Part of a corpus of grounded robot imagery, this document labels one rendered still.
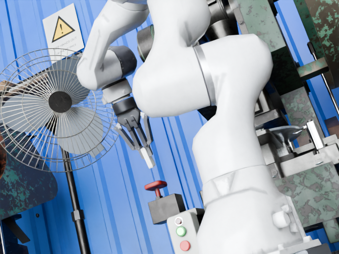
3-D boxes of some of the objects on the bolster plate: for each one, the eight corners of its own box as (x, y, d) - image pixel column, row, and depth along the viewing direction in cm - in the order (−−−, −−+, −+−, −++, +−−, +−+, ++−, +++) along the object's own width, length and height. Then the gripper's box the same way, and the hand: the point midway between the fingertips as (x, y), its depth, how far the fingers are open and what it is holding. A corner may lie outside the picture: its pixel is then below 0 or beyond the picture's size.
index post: (325, 146, 134) (313, 117, 137) (315, 150, 135) (303, 121, 138) (326, 148, 136) (314, 119, 139) (316, 151, 137) (305, 123, 140)
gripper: (100, 109, 143) (131, 177, 145) (135, 93, 139) (167, 163, 141) (109, 106, 150) (138, 170, 152) (143, 90, 146) (172, 156, 148)
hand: (148, 157), depth 146 cm, fingers closed
